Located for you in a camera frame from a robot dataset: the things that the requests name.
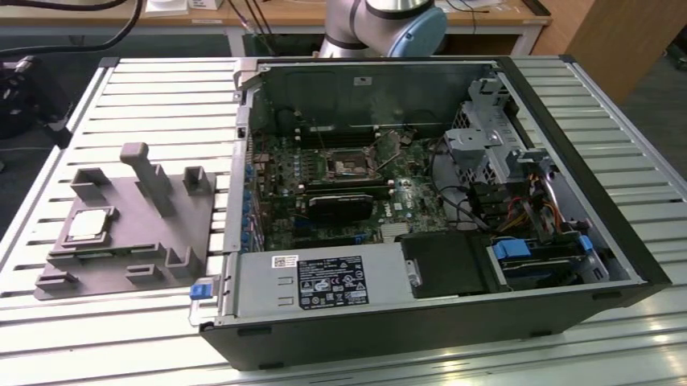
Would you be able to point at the wooden cabinet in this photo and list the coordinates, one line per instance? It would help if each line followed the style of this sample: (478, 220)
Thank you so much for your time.
(617, 40)

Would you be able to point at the large white box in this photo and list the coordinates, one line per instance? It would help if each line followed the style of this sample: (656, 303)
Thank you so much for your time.
(166, 7)

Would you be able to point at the black plastic shroud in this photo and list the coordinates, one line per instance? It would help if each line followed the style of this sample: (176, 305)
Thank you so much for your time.
(452, 265)

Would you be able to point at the blue case latch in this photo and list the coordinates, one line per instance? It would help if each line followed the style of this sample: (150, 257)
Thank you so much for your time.
(200, 290)

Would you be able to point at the silver CPU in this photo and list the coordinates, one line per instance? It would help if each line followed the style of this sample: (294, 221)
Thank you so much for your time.
(89, 223)

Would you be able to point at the silver finned chipset heatsink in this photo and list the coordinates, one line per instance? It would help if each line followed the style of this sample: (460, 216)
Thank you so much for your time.
(396, 233)

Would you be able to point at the black chair base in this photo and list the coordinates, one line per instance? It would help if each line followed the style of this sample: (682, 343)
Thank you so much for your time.
(677, 56)

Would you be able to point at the white case sticker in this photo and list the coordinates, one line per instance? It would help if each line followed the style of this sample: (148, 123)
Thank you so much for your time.
(362, 81)

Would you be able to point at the black graphics card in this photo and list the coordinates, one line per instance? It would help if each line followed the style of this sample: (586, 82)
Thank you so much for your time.
(338, 207)

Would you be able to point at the grey plastic parts rack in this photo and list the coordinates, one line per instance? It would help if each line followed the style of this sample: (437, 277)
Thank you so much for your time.
(134, 209)

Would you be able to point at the blue plastic bay clip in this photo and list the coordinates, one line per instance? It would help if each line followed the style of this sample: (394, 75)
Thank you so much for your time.
(586, 245)

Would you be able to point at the green RAM stick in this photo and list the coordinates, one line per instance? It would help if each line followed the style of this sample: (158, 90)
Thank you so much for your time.
(124, 253)

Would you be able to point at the blue disk carrier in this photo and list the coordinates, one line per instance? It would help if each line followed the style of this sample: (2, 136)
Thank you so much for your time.
(510, 250)

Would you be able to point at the wooden desk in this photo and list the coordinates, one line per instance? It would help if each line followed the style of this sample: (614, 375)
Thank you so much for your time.
(161, 21)

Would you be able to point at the black expansion slot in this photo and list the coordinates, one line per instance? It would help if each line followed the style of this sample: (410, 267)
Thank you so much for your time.
(322, 242)

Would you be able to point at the green motherboard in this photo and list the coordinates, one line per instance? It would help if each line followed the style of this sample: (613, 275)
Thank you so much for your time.
(414, 201)

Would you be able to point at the black and grey PC case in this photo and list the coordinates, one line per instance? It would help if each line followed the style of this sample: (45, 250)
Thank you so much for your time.
(376, 342)

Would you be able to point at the small white printed box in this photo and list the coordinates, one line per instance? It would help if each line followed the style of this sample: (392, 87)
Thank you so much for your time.
(208, 4)

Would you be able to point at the silver metal drive cage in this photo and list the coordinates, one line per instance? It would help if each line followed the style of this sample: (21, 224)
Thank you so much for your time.
(476, 140)

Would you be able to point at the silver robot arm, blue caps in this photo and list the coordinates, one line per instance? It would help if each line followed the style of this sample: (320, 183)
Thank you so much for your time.
(349, 24)

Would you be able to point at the silver power supply, black label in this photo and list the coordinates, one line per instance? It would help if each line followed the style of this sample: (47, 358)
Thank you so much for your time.
(269, 281)

